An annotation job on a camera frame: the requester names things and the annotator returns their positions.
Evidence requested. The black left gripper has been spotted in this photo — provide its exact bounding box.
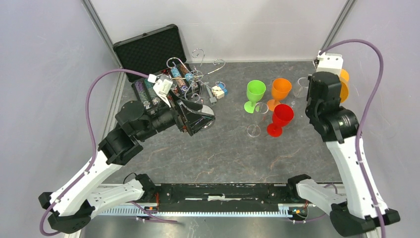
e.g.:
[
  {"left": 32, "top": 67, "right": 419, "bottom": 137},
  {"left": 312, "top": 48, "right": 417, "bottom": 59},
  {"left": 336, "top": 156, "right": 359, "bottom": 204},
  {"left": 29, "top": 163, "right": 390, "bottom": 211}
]
[{"left": 137, "top": 89, "right": 215, "bottom": 141}]

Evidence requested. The clear wine glass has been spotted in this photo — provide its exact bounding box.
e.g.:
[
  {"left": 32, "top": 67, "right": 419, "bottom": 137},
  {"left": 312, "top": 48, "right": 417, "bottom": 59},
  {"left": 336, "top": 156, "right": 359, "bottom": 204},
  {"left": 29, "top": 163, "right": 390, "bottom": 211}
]
[
  {"left": 247, "top": 102, "right": 269, "bottom": 138},
  {"left": 291, "top": 77, "right": 309, "bottom": 107}
]

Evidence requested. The green plastic wine glass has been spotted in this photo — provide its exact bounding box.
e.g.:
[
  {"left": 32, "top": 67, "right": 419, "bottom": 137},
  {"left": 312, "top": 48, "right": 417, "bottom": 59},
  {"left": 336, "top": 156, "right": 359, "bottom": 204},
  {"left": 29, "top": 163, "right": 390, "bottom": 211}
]
[{"left": 244, "top": 80, "right": 266, "bottom": 114}]

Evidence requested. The red plastic wine glass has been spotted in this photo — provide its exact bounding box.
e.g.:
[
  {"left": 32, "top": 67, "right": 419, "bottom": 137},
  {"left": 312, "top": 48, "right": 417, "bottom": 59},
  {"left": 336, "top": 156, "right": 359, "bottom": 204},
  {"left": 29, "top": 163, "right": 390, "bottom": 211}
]
[{"left": 266, "top": 104, "right": 294, "bottom": 137}]

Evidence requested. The orange plastic wine glass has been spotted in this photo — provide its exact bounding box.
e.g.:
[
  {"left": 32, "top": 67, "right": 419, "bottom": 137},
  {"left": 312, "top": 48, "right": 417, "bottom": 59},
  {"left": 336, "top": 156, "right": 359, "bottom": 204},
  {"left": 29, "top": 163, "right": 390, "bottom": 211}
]
[{"left": 267, "top": 78, "right": 292, "bottom": 111}]

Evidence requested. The yellow plastic wine glass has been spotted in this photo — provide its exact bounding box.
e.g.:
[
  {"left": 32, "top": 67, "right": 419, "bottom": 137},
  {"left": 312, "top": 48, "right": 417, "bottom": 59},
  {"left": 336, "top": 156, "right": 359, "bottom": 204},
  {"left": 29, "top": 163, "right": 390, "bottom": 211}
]
[{"left": 339, "top": 69, "right": 350, "bottom": 103}]

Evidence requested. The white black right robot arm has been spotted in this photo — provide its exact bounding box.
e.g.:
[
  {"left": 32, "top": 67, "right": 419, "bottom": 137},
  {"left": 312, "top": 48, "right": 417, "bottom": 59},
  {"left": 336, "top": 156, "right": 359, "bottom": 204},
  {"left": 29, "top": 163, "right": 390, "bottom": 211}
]
[{"left": 286, "top": 71, "right": 401, "bottom": 237}]

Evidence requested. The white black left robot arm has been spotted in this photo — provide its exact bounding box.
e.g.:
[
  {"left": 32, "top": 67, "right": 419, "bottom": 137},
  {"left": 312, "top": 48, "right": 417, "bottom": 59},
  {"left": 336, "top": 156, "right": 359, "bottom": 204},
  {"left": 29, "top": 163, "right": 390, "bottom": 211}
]
[{"left": 39, "top": 99, "right": 215, "bottom": 235}]

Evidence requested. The grey white blue brick toy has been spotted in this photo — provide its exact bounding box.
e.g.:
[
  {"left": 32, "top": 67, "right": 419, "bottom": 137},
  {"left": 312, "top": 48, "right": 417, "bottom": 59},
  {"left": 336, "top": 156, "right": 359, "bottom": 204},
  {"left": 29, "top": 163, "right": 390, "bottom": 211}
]
[{"left": 204, "top": 81, "right": 228, "bottom": 106}]

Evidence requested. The black poker chip case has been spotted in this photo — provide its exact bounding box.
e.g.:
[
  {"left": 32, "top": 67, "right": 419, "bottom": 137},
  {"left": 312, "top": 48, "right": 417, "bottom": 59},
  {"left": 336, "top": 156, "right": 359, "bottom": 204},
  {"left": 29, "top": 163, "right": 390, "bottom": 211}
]
[{"left": 113, "top": 24, "right": 191, "bottom": 99}]

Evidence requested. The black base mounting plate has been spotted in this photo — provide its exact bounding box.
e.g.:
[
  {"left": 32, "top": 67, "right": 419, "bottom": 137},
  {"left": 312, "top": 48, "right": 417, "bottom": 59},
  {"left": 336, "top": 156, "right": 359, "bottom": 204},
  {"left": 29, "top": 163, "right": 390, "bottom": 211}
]
[{"left": 139, "top": 183, "right": 306, "bottom": 212}]

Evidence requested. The chrome wire glass rack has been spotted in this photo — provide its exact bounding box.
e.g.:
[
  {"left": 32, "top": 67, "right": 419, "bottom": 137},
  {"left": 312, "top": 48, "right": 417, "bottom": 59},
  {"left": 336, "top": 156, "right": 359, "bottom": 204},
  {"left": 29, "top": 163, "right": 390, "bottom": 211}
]
[{"left": 166, "top": 57, "right": 226, "bottom": 115}]

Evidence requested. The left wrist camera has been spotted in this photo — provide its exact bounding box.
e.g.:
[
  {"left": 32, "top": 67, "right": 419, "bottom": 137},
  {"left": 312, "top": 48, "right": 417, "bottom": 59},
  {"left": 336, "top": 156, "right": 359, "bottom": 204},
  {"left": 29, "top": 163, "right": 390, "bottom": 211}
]
[{"left": 148, "top": 74, "right": 173, "bottom": 107}]

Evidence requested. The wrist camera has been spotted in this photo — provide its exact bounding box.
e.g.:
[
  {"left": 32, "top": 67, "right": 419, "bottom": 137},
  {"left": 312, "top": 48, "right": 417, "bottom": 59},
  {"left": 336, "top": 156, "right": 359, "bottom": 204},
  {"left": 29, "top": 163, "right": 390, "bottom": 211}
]
[
  {"left": 148, "top": 74, "right": 173, "bottom": 107},
  {"left": 315, "top": 53, "right": 344, "bottom": 76}
]

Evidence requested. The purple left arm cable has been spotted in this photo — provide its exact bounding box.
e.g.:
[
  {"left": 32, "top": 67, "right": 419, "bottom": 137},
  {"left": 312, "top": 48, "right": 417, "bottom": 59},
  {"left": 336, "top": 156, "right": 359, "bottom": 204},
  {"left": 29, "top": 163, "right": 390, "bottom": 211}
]
[{"left": 39, "top": 69, "right": 179, "bottom": 237}]

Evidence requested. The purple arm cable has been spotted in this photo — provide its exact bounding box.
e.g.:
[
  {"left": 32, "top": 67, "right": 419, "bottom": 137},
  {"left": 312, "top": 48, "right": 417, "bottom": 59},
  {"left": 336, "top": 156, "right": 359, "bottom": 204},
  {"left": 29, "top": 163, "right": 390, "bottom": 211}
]
[
  {"left": 39, "top": 69, "right": 179, "bottom": 237},
  {"left": 288, "top": 39, "right": 388, "bottom": 238}
]

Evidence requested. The slotted cable duct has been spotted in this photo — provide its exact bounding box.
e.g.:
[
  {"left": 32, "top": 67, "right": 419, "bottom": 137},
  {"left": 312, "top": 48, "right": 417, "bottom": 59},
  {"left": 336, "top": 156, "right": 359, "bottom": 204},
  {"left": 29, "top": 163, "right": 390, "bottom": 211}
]
[{"left": 99, "top": 204, "right": 293, "bottom": 218}]

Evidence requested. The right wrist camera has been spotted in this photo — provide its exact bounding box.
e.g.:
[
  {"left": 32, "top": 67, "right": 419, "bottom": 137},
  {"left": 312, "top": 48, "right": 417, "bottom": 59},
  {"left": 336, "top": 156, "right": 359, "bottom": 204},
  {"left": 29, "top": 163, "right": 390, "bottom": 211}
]
[{"left": 315, "top": 53, "right": 344, "bottom": 76}]

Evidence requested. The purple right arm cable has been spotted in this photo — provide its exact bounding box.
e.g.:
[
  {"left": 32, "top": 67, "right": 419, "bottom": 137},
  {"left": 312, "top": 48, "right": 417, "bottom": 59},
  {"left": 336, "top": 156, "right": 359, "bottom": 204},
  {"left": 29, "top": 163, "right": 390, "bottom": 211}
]
[{"left": 288, "top": 39, "right": 388, "bottom": 238}]

